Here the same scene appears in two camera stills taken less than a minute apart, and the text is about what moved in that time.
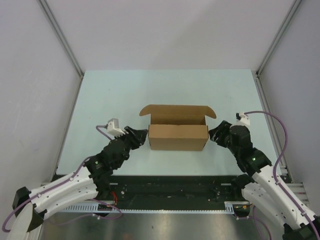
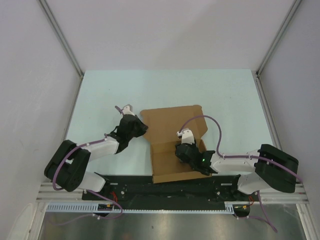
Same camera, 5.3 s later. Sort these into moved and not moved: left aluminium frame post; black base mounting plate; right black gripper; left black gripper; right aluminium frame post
Moved: left black gripper; right black gripper
Not moved: black base mounting plate; right aluminium frame post; left aluminium frame post
